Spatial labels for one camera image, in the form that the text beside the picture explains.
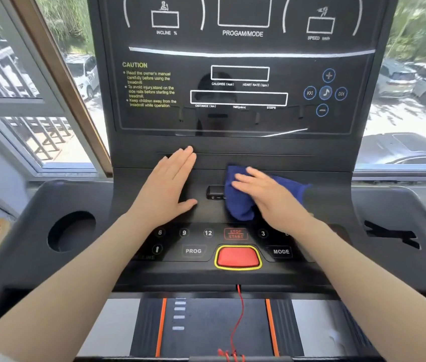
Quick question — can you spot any black treadmill belt deck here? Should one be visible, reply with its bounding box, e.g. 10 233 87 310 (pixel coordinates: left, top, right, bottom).
76 292 385 362

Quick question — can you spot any silver parked car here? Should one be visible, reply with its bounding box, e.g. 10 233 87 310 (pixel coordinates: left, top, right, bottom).
373 59 419 100

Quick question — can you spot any metal balcony railing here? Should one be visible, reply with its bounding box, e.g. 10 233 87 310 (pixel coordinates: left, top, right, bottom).
0 41 74 162

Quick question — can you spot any dark parked car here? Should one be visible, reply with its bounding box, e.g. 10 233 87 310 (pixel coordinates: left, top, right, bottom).
356 132 426 165

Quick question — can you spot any person's right hand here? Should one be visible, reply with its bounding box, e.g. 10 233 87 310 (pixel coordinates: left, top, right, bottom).
231 166 316 236

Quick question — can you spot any red safety key button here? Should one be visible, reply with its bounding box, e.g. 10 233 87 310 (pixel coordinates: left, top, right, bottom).
214 245 263 270

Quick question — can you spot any blue cleaning cloth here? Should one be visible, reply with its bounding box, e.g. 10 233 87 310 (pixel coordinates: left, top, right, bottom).
223 164 310 222

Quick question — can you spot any red coiled safety cord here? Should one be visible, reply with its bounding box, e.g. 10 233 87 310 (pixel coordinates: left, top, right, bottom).
217 284 247 362

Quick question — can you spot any wooden window frame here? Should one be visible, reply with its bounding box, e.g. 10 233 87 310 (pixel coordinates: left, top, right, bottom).
9 0 113 178

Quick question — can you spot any person's left hand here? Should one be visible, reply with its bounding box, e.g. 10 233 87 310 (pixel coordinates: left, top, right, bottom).
128 146 198 227

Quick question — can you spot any black treadmill console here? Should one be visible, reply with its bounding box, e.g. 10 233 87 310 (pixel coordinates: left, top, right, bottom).
0 0 426 309

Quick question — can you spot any person's right forearm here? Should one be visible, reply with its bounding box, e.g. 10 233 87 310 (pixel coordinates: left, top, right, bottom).
294 218 426 362

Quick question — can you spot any person's left forearm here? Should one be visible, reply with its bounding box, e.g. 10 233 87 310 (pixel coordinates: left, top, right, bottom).
0 212 166 362

